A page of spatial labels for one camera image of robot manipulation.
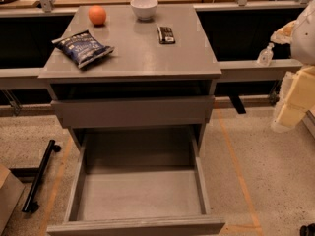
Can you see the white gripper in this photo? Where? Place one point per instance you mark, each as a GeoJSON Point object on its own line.
{"type": "Point", "coordinates": [304, 38]}

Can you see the dark rxbar chocolate bar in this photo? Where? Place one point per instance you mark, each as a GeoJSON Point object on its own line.
{"type": "Point", "coordinates": [165, 35]}

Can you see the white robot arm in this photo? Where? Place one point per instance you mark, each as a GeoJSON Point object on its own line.
{"type": "Point", "coordinates": [302, 46]}

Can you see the closed grey top drawer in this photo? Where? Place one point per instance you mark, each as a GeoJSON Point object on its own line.
{"type": "Point", "coordinates": [133, 112]}

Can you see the grey drawer cabinet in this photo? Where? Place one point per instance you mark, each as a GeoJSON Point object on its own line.
{"type": "Point", "coordinates": [139, 66]}

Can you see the open grey middle drawer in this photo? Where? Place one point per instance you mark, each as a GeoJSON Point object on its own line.
{"type": "Point", "coordinates": [139, 182]}

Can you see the clear sanitizer bottle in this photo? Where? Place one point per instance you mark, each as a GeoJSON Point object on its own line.
{"type": "Point", "coordinates": [266, 55]}

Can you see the white ceramic bowl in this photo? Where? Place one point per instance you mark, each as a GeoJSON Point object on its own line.
{"type": "Point", "coordinates": [144, 9]}

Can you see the orange fruit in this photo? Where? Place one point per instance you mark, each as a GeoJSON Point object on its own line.
{"type": "Point", "coordinates": [97, 15]}

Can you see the black caster wheel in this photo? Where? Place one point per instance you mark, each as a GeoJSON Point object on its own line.
{"type": "Point", "coordinates": [307, 230]}

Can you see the blue chip bag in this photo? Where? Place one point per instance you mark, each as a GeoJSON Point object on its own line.
{"type": "Point", "coordinates": [82, 48]}

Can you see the black metal bar stand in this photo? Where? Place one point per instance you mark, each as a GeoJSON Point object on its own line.
{"type": "Point", "coordinates": [36, 173]}

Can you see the brown cardboard box left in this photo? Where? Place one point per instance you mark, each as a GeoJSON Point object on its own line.
{"type": "Point", "coordinates": [11, 189]}

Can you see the grey metal shelf rail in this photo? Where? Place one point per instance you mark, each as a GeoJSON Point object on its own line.
{"type": "Point", "coordinates": [232, 71]}

